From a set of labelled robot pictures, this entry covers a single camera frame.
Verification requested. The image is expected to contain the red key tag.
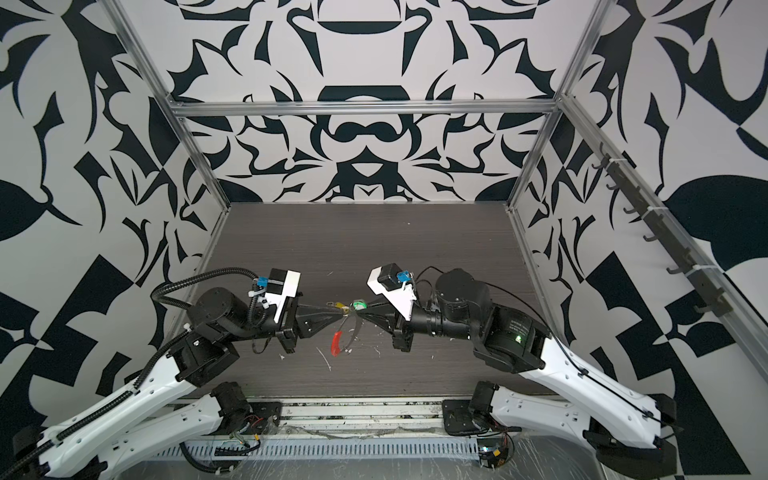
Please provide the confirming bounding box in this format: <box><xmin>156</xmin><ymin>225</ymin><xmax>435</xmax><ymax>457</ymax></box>
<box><xmin>330</xmin><ymin>330</ymin><xmax>343</xmax><ymax>357</ymax></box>

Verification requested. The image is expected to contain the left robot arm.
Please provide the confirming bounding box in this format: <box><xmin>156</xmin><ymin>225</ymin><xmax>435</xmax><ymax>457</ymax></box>
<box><xmin>1</xmin><ymin>288</ymin><xmax>348</xmax><ymax>479</ymax></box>

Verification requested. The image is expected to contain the small electronics board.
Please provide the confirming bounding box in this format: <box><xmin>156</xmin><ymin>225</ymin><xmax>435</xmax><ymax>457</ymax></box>
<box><xmin>478</xmin><ymin>439</ymin><xmax>515</xmax><ymax>469</ymax></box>

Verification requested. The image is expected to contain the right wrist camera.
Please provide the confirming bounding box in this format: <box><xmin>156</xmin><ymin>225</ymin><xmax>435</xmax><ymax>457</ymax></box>
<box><xmin>367</xmin><ymin>263</ymin><xmax>417</xmax><ymax>321</ymax></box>

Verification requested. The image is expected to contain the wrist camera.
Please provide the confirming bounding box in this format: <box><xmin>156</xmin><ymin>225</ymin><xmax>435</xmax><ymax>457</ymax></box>
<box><xmin>367</xmin><ymin>263</ymin><xmax>417</xmax><ymax>321</ymax></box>
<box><xmin>248</xmin><ymin>268</ymin><xmax>301</xmax><ymax>327</ymax></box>

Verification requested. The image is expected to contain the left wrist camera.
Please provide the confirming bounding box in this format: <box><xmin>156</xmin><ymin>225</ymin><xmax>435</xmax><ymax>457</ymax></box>
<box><xmin>248</xmin><ymin>268</ymin><xmax>301</xmax><ymax>327</ymax></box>

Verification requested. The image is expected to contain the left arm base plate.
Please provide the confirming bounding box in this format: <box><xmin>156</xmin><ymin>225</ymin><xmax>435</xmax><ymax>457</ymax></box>
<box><xmin>221</xmin><ymin>401</ymin><xmax>283</xmax><ymax>436</ymax></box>

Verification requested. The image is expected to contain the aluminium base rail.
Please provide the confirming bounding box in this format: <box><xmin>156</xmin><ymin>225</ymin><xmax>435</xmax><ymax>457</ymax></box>
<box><xmin>107</xmin><ymin>393</ymin><xmax>616</xmax><ymax>439</ymax></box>

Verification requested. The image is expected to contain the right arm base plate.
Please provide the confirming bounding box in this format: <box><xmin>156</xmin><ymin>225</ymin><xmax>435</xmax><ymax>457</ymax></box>
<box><xmin>441</xmin><ymin>400</ymin><xmax>511</xmax><ymax>436</ymax></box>

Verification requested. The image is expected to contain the white cable duct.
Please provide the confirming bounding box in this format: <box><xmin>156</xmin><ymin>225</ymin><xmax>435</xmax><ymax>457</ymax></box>
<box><xmin>187</xmin><ymin>437</ymin><xmax>478</xmax><ymax>462</ymax></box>

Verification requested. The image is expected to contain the black corrugated cable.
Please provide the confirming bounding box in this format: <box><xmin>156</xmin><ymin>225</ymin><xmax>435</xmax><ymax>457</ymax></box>
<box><xmin>178</xmin><ymin>440</ymin><xmax>259</xmax><ymax>475</ymax></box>

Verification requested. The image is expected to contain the black wall hook rack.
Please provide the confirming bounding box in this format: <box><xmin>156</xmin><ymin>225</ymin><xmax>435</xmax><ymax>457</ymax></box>
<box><xmin>594</xmin><ymin>144</ymin><xmax>733</xmax><ymax>318</ymax></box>

